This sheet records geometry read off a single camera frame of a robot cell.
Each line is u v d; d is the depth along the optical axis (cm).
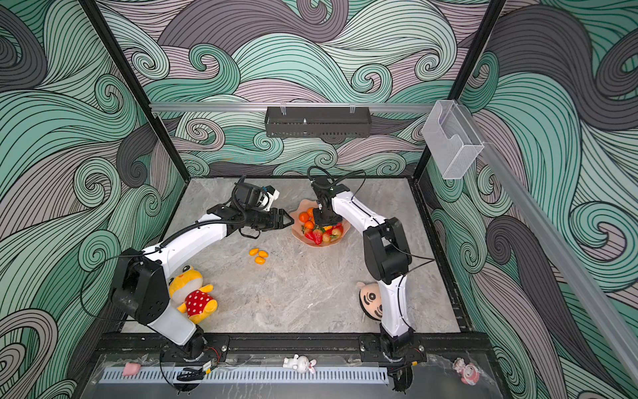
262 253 94
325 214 81
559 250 51
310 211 104
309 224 98
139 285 44
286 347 74
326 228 94
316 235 93
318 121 95
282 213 76
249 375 70
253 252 93
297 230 96
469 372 66
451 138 79
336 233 93
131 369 68
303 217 100
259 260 92
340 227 97
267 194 82
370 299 75
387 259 53
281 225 75
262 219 73
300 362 68
